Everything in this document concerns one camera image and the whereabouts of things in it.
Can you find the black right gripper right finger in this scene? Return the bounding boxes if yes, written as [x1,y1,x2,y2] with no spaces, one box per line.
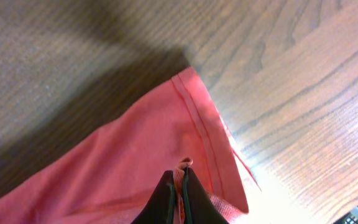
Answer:
[182,167,228,224]

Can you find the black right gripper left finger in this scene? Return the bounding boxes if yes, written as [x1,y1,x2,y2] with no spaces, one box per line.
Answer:
[132,170,176,224]

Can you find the red printed t-shirt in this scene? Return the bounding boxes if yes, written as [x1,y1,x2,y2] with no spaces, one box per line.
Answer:
[0,68,262,223]

